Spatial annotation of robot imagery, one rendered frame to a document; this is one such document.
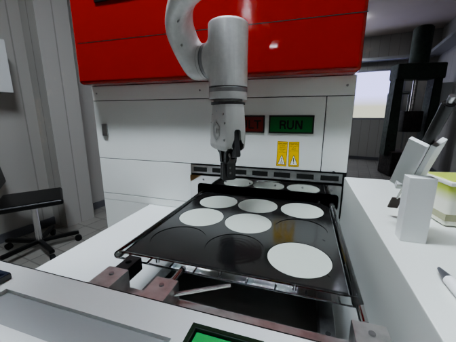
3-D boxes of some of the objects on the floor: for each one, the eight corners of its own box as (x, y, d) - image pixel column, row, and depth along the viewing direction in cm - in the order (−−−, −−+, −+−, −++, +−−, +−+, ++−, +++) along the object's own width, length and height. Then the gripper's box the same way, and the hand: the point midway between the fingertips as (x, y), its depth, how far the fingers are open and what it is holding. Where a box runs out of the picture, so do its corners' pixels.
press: (432, 180, 434) (464, 15, 376) (377, 176, 469) (398, 24, 411) (422, 172, 493) (448, 28, 436) (374, 169, 529) (392, 35, 471)
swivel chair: (55, 229, 248) (39, 138, 228) (94, 241, 224) (81, 140, 203) (-22, 259, 196) (-51, 144, 176) (18, 280, 172) (-10, 148, 152)
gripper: (260, 96, 49) (257, 185, 53) (229, 100, 62) (229, 171, 66) (225, 95, 46) (225, 189, 50) (201, 100, 59) (203, 174, 63)
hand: (228, 171), depth 57 cm, fingers closed
